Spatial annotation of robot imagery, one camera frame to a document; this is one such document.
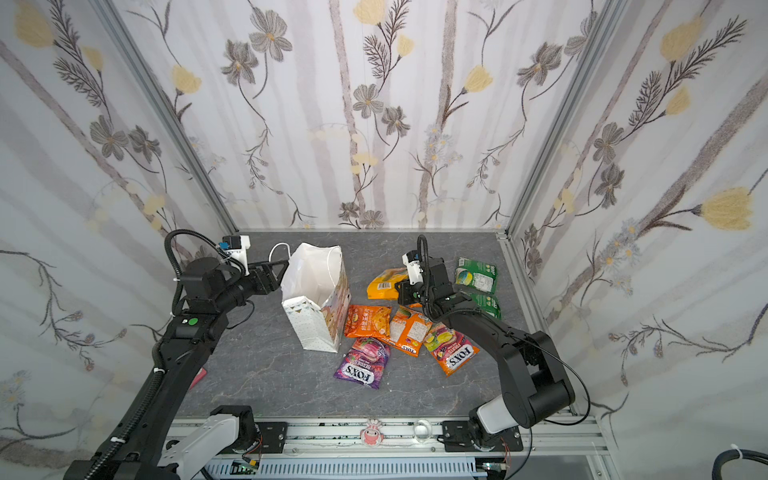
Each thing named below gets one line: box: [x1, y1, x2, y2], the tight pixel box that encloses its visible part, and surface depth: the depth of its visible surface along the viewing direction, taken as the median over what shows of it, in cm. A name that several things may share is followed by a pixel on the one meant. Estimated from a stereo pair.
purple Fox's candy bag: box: [334, 337, 391, 389], surface depth 86 cm
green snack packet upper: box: [455, 257, 498, 294], surface depth 106 cm
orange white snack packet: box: [379, 305, 433, 358], surface depth 92 cm
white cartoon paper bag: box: [280, 242, 351, 353], surface depth 83 cm
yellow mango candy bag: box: [366, 268, 408, 300], surface depth 92 cm
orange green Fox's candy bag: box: [423, 322, 480, 377], surface depth 88 cm
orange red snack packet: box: [344, 304, 392, 338], surface depth 95 cm
